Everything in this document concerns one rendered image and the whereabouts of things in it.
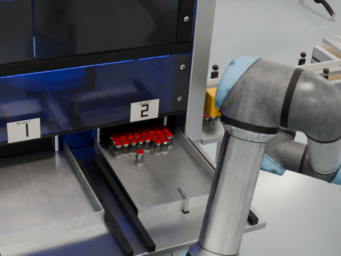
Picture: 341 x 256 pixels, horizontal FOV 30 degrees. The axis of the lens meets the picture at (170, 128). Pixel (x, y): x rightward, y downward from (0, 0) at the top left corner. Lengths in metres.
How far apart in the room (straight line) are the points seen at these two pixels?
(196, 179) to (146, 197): 0.16
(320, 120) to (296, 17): 4.37
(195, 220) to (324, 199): 1.74
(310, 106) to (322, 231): 1.96
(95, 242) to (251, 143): 0.51
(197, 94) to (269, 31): 3.35
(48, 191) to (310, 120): 0.79
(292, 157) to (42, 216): 0.63
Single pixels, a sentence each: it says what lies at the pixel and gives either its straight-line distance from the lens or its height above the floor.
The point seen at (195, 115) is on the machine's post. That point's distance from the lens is 1.88.
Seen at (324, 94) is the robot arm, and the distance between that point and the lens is 1.18.
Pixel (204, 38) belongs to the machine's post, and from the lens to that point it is 1.77.
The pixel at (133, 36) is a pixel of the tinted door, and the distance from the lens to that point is 1.68.
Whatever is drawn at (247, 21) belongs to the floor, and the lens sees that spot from 5.30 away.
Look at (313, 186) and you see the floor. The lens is 3.38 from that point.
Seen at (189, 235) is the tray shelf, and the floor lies 0.88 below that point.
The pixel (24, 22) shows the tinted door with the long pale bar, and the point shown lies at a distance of 1.57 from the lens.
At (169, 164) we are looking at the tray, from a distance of 1.81.
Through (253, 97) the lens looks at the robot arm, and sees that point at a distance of 1.19.
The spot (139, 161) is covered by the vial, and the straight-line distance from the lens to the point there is 1.78.
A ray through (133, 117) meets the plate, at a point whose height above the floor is 1.00.
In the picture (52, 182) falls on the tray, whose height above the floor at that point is 0.88.
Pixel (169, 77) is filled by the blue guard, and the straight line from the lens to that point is 1.77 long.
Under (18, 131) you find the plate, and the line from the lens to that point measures 1.69.
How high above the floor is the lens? 1.91
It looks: 31 degrees down
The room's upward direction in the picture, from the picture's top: 5 degrees clockwise
